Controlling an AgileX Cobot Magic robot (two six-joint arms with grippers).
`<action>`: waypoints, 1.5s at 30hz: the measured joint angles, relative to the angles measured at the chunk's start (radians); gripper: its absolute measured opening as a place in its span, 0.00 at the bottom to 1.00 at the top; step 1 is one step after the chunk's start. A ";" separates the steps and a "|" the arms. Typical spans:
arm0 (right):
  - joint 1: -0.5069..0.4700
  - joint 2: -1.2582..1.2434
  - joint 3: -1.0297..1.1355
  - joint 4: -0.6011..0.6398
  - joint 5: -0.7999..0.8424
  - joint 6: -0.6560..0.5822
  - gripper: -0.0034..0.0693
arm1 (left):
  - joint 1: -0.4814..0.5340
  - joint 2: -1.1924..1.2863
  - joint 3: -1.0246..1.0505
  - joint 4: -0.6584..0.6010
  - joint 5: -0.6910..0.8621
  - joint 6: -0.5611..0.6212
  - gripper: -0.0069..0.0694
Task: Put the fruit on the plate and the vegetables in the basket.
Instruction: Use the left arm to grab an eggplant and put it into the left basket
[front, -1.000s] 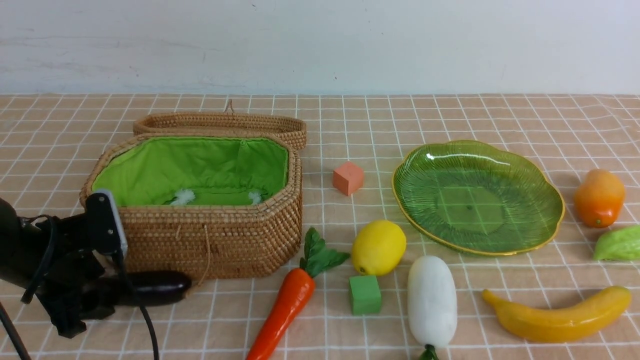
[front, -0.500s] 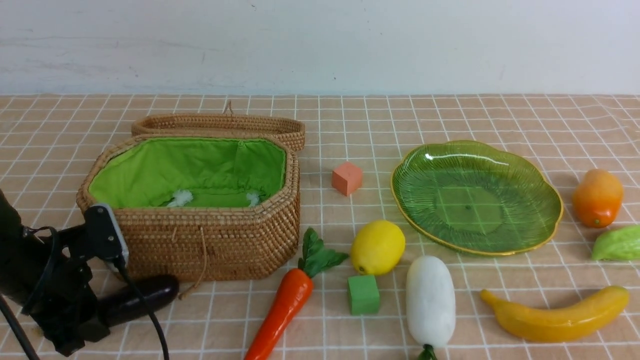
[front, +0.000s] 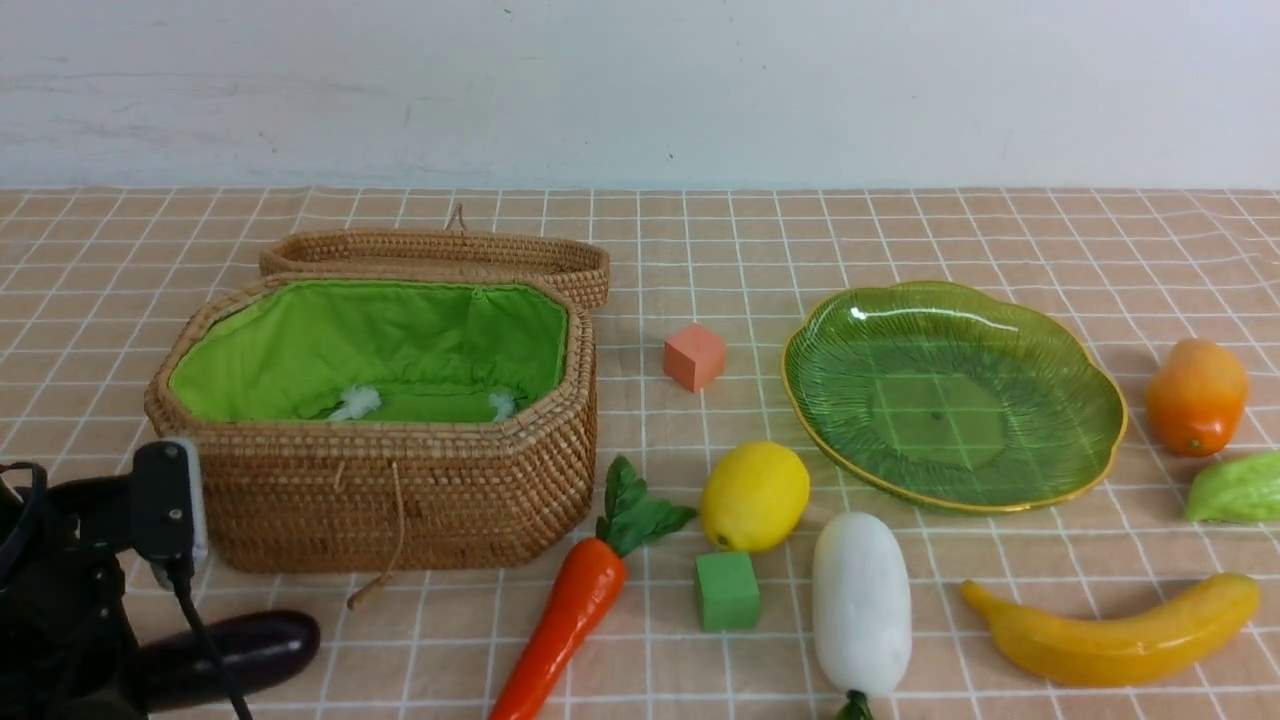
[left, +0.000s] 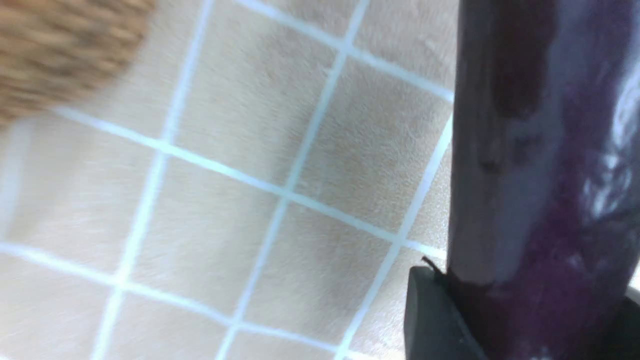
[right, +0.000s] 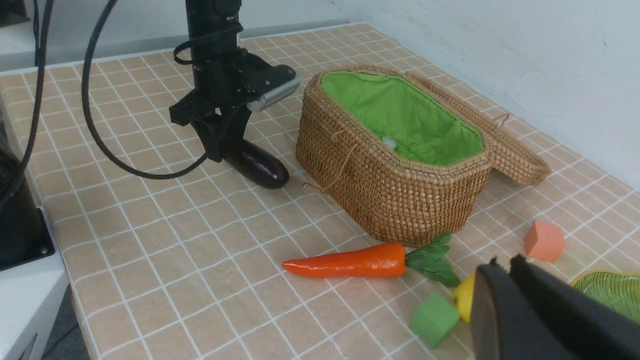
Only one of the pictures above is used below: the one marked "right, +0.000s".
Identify black cable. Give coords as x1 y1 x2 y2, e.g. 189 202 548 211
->
81 0 251 180

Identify beige checkered tablecloth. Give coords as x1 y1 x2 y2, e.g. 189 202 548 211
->
28 23 640 360

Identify yellow lemon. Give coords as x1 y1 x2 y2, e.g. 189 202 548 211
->
452 273 476 324

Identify woven wicker basket green lining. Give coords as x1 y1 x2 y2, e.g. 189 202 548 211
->
295 65 496 248

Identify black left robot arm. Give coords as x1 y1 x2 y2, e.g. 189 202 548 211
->
169 0 301 162

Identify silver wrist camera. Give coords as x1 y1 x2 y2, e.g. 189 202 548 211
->
246 74 302 113

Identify green foam cube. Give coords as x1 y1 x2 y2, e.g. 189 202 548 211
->
409 294 461 349

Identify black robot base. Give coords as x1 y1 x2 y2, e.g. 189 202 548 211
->
0 130 56 271

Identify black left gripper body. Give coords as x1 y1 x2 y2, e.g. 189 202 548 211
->
169 47 297 126

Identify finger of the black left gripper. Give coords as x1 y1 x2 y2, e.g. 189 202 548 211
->
191 105 252 163

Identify orange foam cube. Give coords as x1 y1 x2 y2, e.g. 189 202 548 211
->
524 220 566 264

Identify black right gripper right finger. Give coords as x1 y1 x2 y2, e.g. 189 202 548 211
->
509 255 640 360

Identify woven wicker basket lid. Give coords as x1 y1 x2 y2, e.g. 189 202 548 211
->
404 71 553 186

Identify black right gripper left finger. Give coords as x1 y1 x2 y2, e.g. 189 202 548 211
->
470 259 579 360

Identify dark purple eggplant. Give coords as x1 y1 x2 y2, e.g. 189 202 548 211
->
222 139 290 190

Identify orange carrot green leaves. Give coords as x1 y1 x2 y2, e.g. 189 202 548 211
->
281 231 462 288

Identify green glass leaf plate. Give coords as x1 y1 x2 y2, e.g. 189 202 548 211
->
572 271 640 324

